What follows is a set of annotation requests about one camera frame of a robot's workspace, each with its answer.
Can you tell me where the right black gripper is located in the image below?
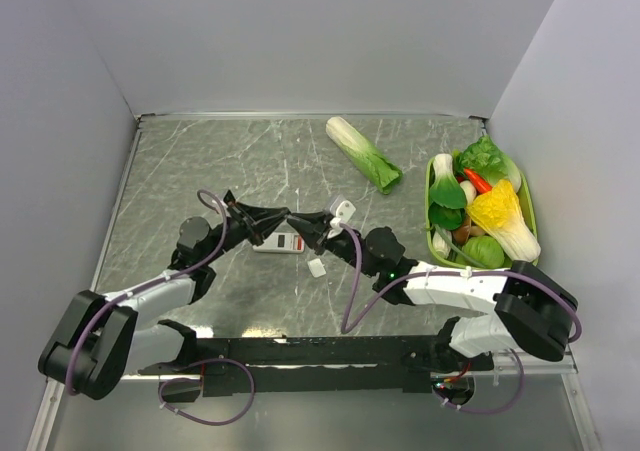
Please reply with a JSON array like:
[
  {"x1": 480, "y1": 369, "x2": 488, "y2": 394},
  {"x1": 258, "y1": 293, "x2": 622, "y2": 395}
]
[{"x1": 288, "y1": 210, "x2": 378, "y2": 278}]

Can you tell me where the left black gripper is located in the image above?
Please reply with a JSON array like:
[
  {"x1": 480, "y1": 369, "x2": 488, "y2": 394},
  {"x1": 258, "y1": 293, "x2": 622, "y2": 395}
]
[{"x1": 202, "y1": 201, "x2": 290, "y2": 265}]

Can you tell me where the white remote control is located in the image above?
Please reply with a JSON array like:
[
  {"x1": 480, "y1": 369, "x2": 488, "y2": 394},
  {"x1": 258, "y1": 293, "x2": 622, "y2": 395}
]
[{"x1": 253, "y1": 232, "x2": 302, "y2": 254}]

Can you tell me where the white battery cover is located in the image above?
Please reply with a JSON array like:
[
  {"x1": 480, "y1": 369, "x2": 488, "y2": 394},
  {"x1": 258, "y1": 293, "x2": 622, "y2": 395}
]
[{"x1": 307, "y1": 258, "x2": 326, "y2": 278}]

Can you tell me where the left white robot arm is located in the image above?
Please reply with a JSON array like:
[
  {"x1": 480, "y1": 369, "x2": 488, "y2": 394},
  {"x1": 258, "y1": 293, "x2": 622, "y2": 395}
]
[{"x1": 37, "y1": 189, "x2": 290, "y2": 400}]

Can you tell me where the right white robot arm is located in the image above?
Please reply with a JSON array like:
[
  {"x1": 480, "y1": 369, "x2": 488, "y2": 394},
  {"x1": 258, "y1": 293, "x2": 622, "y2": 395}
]
[{"x1": 287, "y1": 211, "x2": 583, "y2": 370}]

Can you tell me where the long green napa cabbage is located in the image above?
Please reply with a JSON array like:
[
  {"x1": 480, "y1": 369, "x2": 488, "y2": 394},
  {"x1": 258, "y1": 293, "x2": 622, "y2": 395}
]
[{"x1": 326, "y1": 116, "x2": 403, "y2": 195}]

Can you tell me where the bok choy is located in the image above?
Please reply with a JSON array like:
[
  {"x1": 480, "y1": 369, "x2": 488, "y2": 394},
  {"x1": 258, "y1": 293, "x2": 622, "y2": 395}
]
[{"x1": 429, "y1": 153, "x2": 467, "y2": 209}]

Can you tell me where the brown mushroom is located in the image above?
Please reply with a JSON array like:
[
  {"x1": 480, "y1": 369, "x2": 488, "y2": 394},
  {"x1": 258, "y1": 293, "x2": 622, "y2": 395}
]
[{"x1": 452, "y1": 216, "x2": 486, "y2": 245}]

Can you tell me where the white mushroom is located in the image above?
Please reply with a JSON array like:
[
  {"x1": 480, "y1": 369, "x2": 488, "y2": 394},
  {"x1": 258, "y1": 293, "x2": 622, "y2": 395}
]
[{"x1": 459, "y1": 180, "x2": 477, "y2": 205}]

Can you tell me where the red chili pepper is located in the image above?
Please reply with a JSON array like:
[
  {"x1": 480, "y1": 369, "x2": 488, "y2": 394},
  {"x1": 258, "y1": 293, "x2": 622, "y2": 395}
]
[{"x1": 463, "y1": 168, "x2": 492, "y2": 194}]

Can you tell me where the round green cabbage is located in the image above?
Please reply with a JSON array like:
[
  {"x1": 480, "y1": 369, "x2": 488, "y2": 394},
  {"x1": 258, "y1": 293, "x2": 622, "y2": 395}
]
[{"x1": 462, "y1": 235, "x2": 505, "y2": 269}]

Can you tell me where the green lettuce head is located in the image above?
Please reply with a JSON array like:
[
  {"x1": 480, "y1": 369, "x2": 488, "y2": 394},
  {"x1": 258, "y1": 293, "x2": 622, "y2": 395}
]
[{"x1": 454, "y1": 135, "x2": 522, "y2": 191}]

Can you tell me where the yellow napa cabbage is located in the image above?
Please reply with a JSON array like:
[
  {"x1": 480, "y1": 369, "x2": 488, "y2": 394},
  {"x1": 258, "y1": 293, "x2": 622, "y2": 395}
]
[{"x1": 466, "y1": 179, "x2": 541, "y2": 262}]

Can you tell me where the green plastic tray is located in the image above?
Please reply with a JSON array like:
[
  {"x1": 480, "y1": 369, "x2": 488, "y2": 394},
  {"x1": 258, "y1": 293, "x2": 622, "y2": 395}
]
[{"x1": 425, "y1": 158, "x2": 538, "y2": 269}]

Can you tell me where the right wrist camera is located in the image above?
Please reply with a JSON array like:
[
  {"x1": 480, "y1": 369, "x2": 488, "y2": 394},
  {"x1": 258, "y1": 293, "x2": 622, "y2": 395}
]
[{"x1": 328, "y1": 195, "x2": 356, "y2": 235}]

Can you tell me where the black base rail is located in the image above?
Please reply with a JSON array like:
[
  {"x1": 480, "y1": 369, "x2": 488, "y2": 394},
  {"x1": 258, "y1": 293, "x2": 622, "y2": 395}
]
[{"x1": 141, "y1": 336, "x2": 494, "y2": 397}]

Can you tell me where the aluminium frame rail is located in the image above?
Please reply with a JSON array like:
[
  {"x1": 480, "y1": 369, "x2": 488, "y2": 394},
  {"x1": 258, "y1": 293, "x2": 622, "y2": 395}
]
[{"x1": 120, "y1": 353, "x2": 577, "y2": 381}]

